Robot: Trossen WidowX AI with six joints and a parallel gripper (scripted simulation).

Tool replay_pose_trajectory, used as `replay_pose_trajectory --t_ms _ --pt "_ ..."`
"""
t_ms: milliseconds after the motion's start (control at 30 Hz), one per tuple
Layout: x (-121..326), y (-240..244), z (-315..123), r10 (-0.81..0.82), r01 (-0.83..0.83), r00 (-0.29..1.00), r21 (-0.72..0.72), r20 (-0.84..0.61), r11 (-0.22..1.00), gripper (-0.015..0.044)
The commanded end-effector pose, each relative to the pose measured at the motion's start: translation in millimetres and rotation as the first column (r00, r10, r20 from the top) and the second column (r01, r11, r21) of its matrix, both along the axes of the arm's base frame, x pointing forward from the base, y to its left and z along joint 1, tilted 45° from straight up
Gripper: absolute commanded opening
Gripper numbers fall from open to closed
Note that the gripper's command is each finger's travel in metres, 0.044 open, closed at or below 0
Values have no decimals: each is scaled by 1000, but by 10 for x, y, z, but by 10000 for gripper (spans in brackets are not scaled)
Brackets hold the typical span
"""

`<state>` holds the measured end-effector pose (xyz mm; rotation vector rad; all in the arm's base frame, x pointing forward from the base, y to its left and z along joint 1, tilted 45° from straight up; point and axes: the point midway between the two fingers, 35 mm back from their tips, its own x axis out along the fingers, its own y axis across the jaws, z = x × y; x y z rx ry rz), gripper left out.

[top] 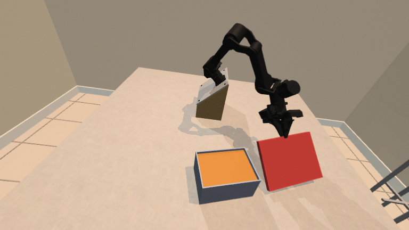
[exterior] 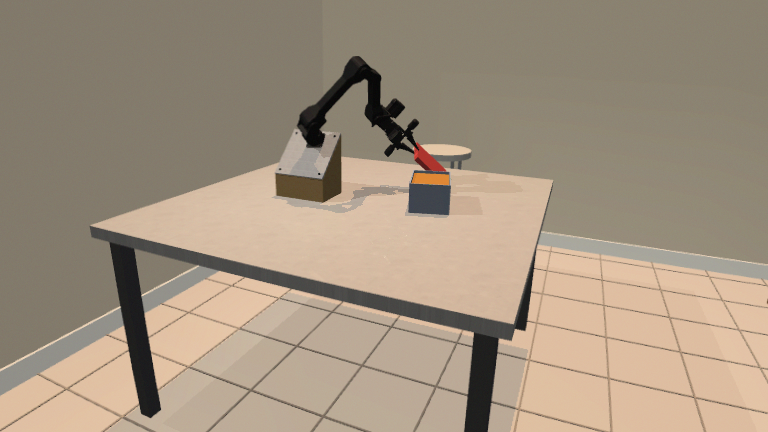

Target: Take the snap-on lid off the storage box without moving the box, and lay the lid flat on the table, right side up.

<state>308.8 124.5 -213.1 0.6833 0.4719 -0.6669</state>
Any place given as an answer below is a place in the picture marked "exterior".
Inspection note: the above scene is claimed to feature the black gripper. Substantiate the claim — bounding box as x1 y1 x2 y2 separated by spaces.
384 119 420 157

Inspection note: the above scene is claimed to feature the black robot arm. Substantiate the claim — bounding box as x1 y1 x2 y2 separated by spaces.
297 56 406 148

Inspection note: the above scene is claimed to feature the red lid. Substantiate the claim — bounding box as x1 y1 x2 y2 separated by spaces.
414 143 446 171

